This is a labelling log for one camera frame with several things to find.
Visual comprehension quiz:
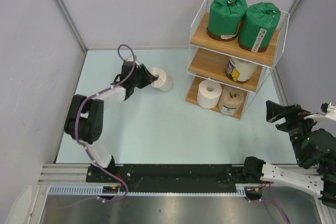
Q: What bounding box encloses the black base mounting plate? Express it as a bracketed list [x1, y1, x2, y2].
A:
[86, 163, 267, 193]

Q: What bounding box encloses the brown paper roll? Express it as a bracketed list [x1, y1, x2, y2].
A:
[218, 86, 244, 115]

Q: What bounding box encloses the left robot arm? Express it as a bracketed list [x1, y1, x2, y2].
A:
[64, 61, 159, 182]

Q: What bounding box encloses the green paper roll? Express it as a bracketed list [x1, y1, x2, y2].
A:
[207, 0, 248, 41]

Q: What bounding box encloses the white slotted cable duct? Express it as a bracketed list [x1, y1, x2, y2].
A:
[48, 184, 262, 197]

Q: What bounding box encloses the white wire wooden shelf rack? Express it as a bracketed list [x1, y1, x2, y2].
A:
[185, 0, 289, 119]

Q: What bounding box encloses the cream cartoon roll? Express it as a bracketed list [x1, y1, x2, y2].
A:
[226, 57, 257, 82]

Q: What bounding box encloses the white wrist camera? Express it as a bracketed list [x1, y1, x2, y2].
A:
[304, 102, 336, 122]
[126, 55, 138, 65]

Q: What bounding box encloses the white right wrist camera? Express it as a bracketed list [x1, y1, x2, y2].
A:
[304, 102, 336, 122]

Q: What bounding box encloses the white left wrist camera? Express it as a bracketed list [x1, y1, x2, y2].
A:
[126, 55, 138, 65]

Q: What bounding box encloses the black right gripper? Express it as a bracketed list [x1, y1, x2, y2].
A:
[264, 100, 321, 165]

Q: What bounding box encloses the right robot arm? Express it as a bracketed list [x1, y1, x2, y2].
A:
[242, 100, 335, 208]

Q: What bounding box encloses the unwrapped white paper roll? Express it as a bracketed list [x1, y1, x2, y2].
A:
[197, 80, 222, 109]

